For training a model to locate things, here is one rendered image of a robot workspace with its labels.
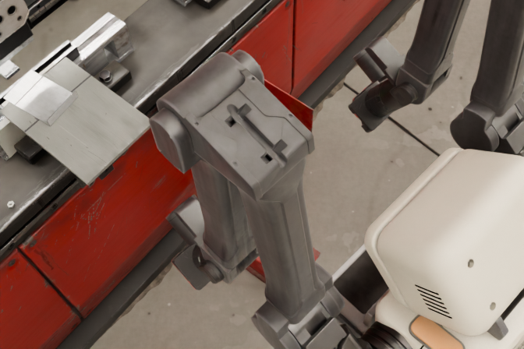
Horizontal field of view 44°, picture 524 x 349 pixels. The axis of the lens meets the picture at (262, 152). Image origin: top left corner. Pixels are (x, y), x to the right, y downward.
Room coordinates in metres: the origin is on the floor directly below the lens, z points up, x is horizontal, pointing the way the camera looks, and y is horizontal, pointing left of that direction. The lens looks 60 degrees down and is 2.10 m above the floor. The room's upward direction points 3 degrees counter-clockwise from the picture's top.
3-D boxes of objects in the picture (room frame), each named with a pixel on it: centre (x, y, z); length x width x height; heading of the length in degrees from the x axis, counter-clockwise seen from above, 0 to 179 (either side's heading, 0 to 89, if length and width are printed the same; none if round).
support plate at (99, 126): (0.74, 0.37, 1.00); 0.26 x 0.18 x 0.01; 48
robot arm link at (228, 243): (0.35, 0.05, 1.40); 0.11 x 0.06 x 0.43; 132
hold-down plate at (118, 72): (0.83, 0.41, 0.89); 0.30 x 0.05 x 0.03; 138
